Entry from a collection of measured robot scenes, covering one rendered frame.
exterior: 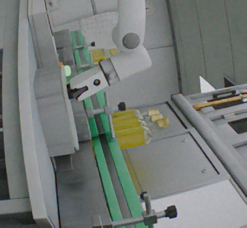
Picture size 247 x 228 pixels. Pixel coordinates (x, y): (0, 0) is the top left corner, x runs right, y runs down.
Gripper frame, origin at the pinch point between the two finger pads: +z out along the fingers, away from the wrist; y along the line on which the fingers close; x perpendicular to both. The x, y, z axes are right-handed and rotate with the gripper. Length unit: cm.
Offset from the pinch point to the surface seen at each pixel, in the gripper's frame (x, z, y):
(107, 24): -89, -54, 610
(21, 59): 16.1, 3.8, -5.2
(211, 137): -52, -44, 32
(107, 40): -117, -43, 611
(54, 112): -1.5, 1.2, -7.4
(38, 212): -7.8, 9.8, -45.5
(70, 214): -19.5, 7.4, -31.2
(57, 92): 3.3, -1.9, -7.4
